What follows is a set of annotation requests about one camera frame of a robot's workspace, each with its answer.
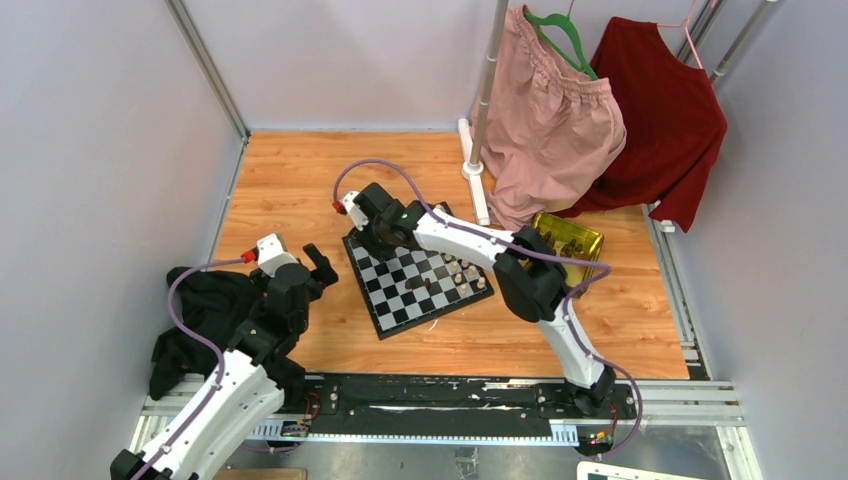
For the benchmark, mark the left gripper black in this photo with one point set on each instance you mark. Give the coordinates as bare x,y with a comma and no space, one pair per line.
323,272

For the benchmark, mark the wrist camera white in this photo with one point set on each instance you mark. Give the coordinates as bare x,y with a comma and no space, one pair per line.
269,254
347,206

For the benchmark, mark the pink clothes hanger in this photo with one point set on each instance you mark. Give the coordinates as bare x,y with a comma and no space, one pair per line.
684,25

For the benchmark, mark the yellow transparent piece tray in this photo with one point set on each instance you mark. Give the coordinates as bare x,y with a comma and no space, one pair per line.
547,224

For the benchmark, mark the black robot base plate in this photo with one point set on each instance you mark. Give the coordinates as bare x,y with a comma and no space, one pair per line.
457,410

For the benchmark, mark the dark chess piece cluster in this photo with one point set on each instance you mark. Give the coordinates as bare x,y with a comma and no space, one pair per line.
420,284

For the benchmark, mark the dark red hanging shirt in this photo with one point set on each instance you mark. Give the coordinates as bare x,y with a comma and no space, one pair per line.
675,127

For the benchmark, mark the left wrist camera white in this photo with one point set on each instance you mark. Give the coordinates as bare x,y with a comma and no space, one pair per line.
269,254

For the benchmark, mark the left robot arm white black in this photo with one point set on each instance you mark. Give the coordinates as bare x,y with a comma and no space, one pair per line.
237,330

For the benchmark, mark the pink hanging shorts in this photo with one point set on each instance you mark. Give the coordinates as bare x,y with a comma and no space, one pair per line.
551,131

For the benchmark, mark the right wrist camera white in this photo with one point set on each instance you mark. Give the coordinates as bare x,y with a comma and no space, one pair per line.
347,206

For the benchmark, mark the black cloth heap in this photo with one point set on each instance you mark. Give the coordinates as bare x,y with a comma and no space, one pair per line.
212,304

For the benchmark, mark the white clothes rack stand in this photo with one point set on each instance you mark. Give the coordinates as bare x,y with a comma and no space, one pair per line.
472,133

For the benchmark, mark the black white chess board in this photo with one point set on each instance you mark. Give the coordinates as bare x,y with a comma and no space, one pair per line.
392,308

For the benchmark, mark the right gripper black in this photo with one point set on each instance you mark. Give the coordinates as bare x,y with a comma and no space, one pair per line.
381,254

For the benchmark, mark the dark chess pieces in tray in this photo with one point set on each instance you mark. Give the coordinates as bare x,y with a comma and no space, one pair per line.
569,247

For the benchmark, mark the row of light chess pieces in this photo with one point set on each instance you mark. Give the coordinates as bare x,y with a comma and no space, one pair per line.
459,256

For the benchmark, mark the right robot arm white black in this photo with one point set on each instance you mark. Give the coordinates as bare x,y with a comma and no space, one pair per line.
531,279

